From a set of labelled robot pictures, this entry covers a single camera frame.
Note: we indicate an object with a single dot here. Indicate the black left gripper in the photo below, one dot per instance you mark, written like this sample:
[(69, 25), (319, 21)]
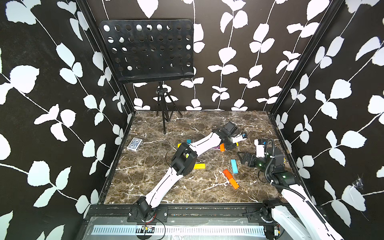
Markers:
[(233, 146)]

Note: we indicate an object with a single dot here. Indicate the red block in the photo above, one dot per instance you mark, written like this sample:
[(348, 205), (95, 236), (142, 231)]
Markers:
[(227, 174)]

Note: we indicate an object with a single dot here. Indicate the orange block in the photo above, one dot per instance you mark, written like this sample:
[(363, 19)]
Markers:
[(222, 147), (234, 184)]

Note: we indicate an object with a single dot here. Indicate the orange block front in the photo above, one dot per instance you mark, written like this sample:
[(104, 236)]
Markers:
[(234, 184)]

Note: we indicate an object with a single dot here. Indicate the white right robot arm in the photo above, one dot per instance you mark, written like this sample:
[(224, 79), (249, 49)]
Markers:
[(301, 219)]

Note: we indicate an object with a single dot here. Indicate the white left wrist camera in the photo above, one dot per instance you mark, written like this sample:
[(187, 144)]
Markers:
[(240, 137)]

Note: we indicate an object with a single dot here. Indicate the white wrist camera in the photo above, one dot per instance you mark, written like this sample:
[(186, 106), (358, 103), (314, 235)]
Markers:
[(240, 137), (260, 147)]

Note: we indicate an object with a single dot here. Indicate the black music stand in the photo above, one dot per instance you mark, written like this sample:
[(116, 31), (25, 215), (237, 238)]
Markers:
[(145, 51)]

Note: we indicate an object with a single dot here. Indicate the light blue block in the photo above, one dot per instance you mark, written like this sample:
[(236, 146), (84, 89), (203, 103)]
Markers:
[(234, 166)]

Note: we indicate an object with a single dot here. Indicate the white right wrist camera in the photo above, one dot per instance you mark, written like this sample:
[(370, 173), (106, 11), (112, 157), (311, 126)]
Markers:
[(260, 147)]

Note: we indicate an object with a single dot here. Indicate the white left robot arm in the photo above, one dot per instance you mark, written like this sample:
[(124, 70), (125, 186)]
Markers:
[(183, 162)]

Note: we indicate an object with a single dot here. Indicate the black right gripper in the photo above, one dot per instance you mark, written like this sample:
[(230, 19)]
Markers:
[(253, 158)]

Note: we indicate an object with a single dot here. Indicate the long yellow block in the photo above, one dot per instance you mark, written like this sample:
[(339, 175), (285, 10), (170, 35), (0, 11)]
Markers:
[(199, 166)]

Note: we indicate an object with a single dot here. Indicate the black front rail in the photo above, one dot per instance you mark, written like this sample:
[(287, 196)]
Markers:
[(186, 210)]

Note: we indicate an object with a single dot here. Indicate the white perforated strip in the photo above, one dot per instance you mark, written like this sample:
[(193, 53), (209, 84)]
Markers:
[(137, 230)]

